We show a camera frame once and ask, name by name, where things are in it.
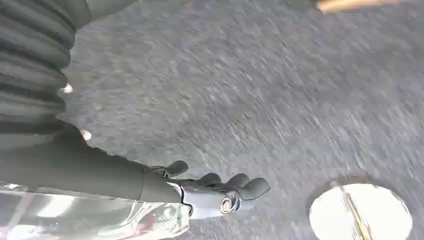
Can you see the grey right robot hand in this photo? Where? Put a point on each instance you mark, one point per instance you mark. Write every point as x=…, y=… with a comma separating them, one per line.
x=82, y=172

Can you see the ribbed grey right arm sleeve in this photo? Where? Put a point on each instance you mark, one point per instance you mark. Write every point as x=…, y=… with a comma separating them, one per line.
x=31, y=56

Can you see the round white floor disc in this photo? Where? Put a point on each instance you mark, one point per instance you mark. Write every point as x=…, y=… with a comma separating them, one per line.
x=381, y=215

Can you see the pale wooden strip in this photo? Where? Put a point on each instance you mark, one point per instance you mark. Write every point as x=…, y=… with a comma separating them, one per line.
x=348, y=4

